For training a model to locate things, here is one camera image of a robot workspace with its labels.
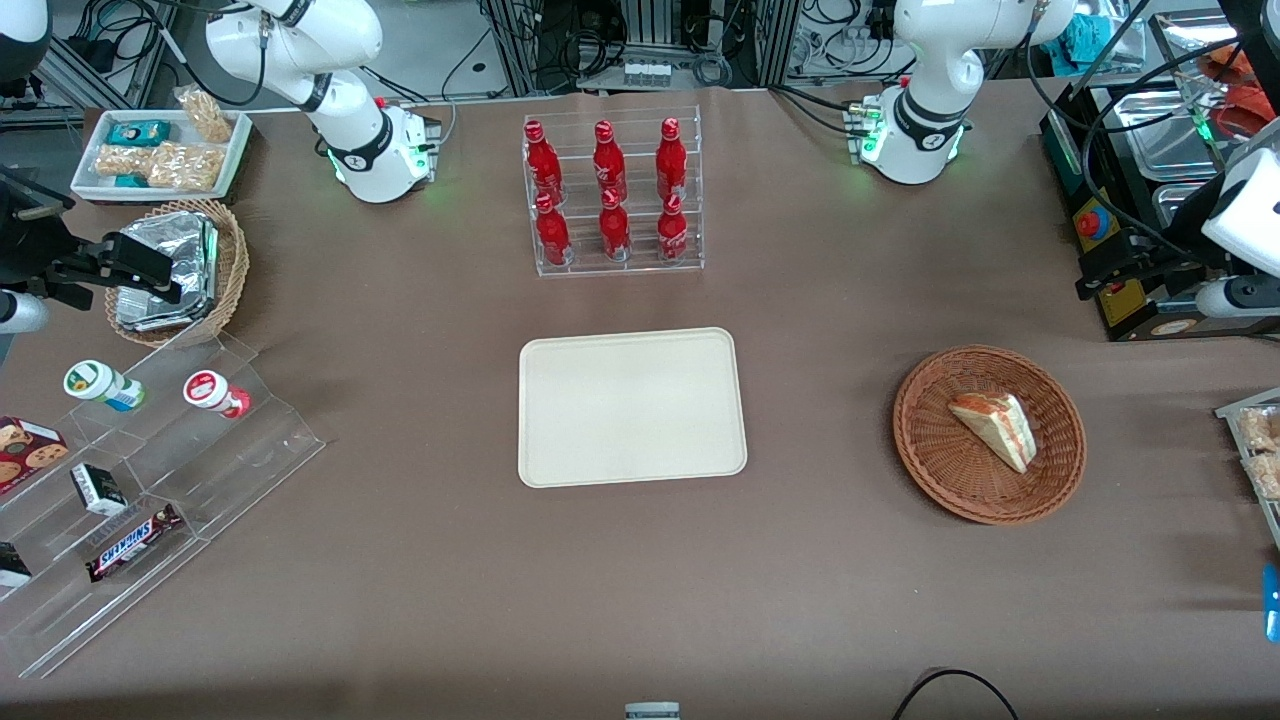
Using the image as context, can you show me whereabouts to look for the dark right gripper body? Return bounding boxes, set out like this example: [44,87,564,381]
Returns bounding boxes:
[0,165,79,291]

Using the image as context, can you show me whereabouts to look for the triangular sandwich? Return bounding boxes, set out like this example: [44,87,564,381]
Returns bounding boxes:
[948,391,1039,475]

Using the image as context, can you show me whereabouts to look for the tan wicker basket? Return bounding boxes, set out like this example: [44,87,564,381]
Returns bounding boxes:
[104,198,251,350]

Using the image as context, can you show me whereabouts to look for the white rectangular snack tray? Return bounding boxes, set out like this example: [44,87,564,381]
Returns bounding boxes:
[70,108,254,205]

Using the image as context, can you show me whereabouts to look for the metal tray with snacks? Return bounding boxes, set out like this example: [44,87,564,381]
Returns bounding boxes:
[1214,387,1280,552]

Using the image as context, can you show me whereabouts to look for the brown round wicker basket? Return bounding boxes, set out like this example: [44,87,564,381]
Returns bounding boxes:
[892,345,1088,527]

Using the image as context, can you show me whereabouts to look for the cream rectangular serving tray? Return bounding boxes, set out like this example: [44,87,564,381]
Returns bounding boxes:
[517,327,749,490]

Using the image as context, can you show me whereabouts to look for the silver foil wrapped packages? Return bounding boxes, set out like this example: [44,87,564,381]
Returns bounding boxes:
[114,211,220,333]

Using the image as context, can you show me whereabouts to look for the steel food pan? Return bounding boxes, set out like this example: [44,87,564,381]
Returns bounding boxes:
[1111,88,1219,184]
[1154,182,1219,233]

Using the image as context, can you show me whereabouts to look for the green lid yogurt bottle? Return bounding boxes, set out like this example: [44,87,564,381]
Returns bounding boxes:
[62,359,147,414]

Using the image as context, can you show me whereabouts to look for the large clear snack bag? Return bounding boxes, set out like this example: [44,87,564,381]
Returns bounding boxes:
[147,141,227,194]

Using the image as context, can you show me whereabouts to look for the small clear snack bag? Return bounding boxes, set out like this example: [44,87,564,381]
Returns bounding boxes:
[94,145,156,180]

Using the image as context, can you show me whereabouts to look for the black food warmer appliance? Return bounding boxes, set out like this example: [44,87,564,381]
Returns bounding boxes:
[1037,8,1280,344]

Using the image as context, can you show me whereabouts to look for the teal snack box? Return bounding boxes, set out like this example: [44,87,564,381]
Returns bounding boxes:
[106,120,174,149]

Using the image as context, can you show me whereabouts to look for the red lid yogurt bottle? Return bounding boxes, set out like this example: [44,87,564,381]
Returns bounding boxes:
[182,369,253,420]

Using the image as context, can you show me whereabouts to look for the clear bag of nuts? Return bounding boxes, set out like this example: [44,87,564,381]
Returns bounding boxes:
[174,85,237,145]

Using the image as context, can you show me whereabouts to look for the red cookie box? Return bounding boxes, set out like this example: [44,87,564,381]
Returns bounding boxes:
[0,415,72,497]

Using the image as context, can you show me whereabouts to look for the small black white box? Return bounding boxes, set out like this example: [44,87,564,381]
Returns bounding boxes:
[69,462,129,518]

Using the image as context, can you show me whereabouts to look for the teal cloth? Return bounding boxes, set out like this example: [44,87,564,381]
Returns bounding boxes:
[1062,12,1133,63]

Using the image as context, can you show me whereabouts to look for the clear acrylic stepped shelf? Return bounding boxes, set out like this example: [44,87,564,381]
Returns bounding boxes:
[0,330,327,682]

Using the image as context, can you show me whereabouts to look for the Snickers chocolate bar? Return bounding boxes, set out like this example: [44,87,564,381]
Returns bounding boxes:
[84,502,185,585]

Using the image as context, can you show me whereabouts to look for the red soda bottle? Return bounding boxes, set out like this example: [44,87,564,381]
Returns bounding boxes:
[656,192,690,265]
[592,120,629,201]
[598,187,633,264]
[655,117,690,201]
[534,192,573,268]
[524,120,565,207]

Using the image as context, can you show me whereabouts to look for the clear acrylic bottle rack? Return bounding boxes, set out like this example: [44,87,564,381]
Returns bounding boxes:
[521,104,707,280]

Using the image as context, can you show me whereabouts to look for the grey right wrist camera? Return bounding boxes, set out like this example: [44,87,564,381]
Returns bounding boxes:
[0,290,50,336]

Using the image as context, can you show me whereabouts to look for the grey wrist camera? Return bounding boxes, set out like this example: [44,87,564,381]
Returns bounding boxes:
[0,290,50,336]
[1195,275,1280,321]

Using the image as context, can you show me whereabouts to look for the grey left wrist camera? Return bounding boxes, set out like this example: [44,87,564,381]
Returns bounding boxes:
[1195,275,1280,321]

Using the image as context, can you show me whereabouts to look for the black cable loop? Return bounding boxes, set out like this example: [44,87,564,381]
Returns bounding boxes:
[889,667,1022,720]

